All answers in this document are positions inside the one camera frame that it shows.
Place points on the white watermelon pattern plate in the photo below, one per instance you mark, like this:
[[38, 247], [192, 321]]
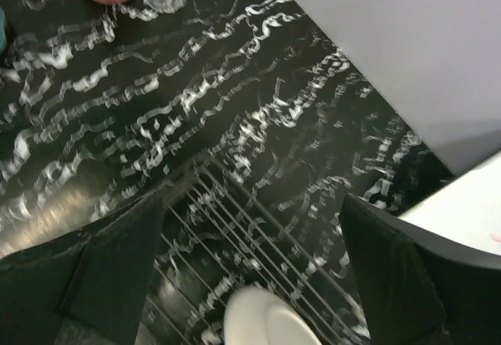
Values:
[[266, 317]]

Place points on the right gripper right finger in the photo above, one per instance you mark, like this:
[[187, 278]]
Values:
[[417, 287]]

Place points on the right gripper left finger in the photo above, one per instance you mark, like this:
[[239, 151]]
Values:
[[85, 287]]

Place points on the white whiteboard with red writing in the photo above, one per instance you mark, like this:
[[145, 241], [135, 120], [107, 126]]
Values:
[[461, 222]]

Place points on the teal scalloped plate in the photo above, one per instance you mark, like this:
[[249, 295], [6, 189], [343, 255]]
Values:
[[3, 31]]

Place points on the black marble pattern mat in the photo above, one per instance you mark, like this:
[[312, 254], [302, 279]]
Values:
[[99, 104]]

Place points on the black wire dish rack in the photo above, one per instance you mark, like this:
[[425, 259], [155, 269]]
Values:
[[221, 254]]

